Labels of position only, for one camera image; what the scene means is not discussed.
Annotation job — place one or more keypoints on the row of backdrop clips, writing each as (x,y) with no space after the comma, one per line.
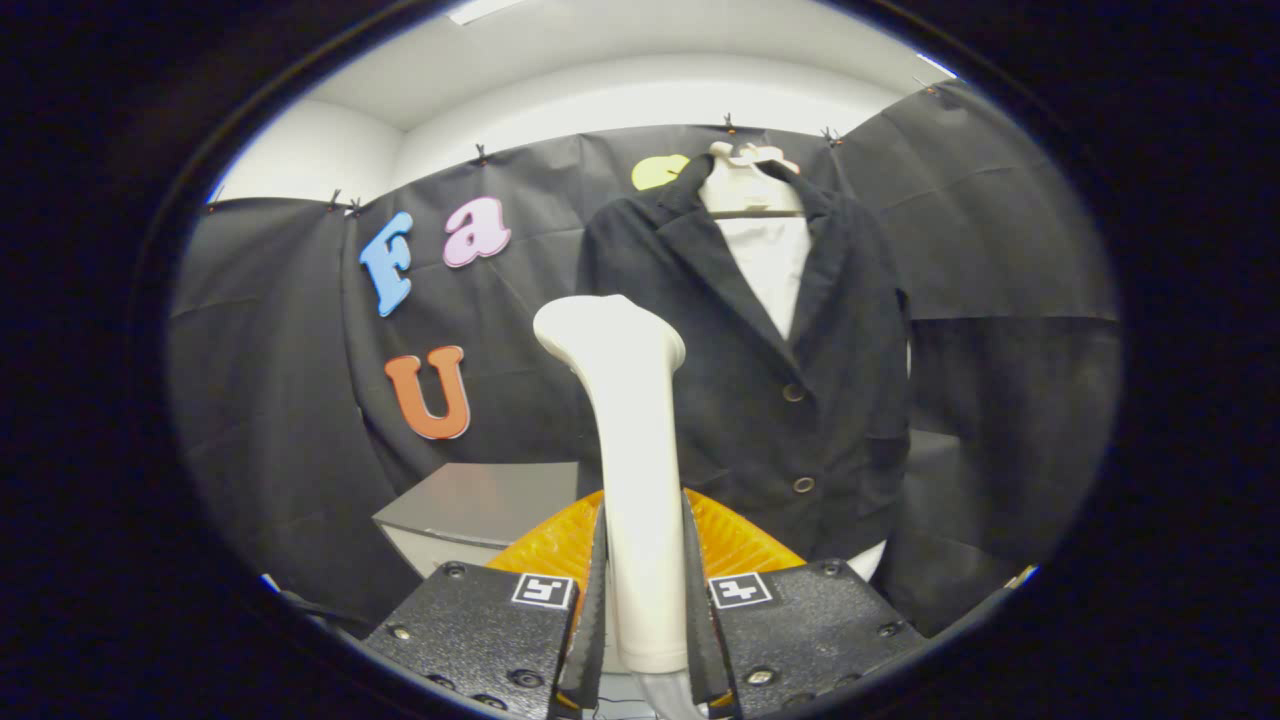
(480,155)

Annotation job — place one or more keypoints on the white garment steamer head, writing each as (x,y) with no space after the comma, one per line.
(640,450)

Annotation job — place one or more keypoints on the white dress form torso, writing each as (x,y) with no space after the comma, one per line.
(770,260)

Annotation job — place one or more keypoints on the long ceiling light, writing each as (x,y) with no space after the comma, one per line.
(480,10)

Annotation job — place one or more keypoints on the black jacket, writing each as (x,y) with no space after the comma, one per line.
(740,400)

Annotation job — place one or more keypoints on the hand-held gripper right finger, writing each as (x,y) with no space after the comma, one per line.
(697,630)

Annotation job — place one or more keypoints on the grey cabinet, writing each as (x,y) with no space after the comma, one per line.
(480,500)

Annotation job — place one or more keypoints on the black backdrop cloth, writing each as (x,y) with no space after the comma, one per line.
(1000,250)

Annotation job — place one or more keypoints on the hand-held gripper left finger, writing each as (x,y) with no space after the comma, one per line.
(594,630)

